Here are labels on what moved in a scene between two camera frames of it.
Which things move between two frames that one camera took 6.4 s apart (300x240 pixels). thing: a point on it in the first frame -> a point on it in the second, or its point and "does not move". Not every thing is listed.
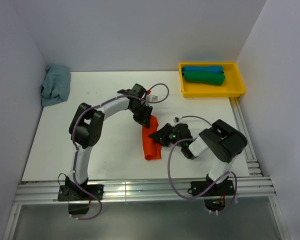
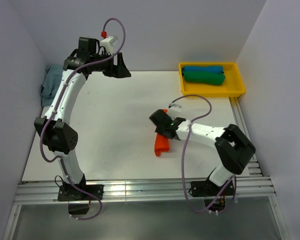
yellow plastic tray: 210,79 does not move
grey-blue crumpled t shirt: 55,86 does not move
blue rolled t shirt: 209,69 does not move
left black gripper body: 141,112 -> 108,69
